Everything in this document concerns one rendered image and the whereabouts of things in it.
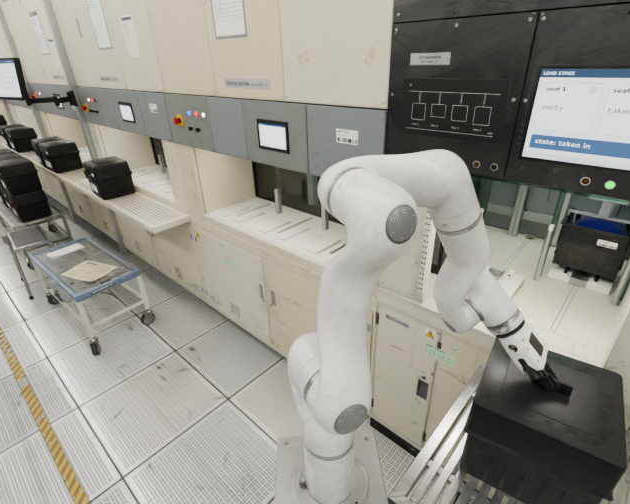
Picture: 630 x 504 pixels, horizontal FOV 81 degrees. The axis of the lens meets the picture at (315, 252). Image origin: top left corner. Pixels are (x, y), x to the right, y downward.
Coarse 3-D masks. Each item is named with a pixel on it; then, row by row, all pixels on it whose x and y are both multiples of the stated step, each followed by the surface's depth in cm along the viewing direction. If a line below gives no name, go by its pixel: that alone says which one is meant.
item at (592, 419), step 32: (480, 384) 89; (512, 384) 89; (576, 384) 88; (608, 384) 88; (480, 416) 85; (512, 416) 81; (544, 416) 81; (576, 416) 81; (608, 416) 81; (512, 448) 84; (544, 448) 79; (576, 448) 75; (608, 448) 74; (576, 480) 78; (608, 480) 73
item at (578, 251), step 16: (608, 208) 140; (560, 240) 147; (576, 240) 144; (592, 240) 140; (608, 240) 137; (624, 240) 133; (560, 256) 150; (576, 256) 146; (592, 256) 142; (608, 256) 139; (624, 256) 136; (592, 272) 144; (608, 272) 140
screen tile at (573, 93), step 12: (552, 84) 89; (564, 84) 88; (576, 84) 86; (588, 84) 85; (600, 84) 83; (552, 96) 90; (564, 96) 88; (576, 96) 87; (588, 96) 85; (600, 96) 84; (588, 108) 86; (540, 120) 93; (552, 120) 92; (564, 120) 90; (576, 120) 89; (588, 120) 87; (576, 132) 89; (588, 132) 88
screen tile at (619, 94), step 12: (612, 84) 82; (624, 84) 81; (612, 96) 83; (624, 96) 81; (600, 120) 86; (612, 120) 84; (624, 120) 83; (600, 132) 86; (612, 132) 85; (624, 132) 83
